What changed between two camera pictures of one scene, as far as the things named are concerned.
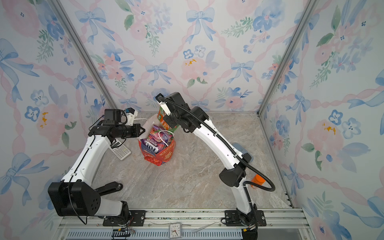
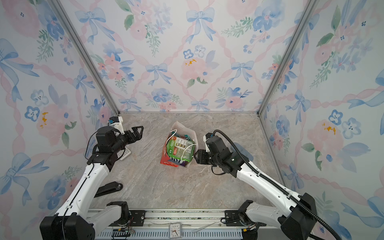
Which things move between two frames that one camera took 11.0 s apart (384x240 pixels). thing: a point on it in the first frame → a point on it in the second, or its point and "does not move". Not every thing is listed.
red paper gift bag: [162, 156] → [179, 146]
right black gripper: [168, 120] → [201, 157]
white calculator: [121, 151] does not move
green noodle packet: [161, 115] → [179, 148]
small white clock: [175, 230] does not move
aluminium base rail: [188, 224] does not move
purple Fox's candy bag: [158, 138] → [178, 161]
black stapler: [109, 188] does not move
